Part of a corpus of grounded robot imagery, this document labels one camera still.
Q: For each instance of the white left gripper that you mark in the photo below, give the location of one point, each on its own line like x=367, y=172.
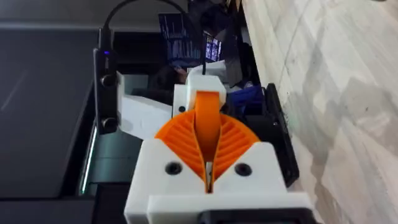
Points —
x=140, y=115

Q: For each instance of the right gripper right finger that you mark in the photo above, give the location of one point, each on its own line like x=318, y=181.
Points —
x=255, y=174

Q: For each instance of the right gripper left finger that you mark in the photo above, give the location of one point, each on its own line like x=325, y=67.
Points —
x=152, y=174

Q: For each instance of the blue object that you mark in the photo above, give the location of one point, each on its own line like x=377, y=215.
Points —
x=247, y=96

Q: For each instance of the small computer monitor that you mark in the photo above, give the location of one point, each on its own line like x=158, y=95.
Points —
x=213, y=48

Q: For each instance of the large computer monitor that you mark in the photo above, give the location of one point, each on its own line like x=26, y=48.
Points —
x=180, y=40

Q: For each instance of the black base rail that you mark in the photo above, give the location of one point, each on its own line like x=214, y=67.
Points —
x=276, y=133

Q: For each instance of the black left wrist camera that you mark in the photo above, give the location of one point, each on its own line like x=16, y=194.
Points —
x=105, y=84

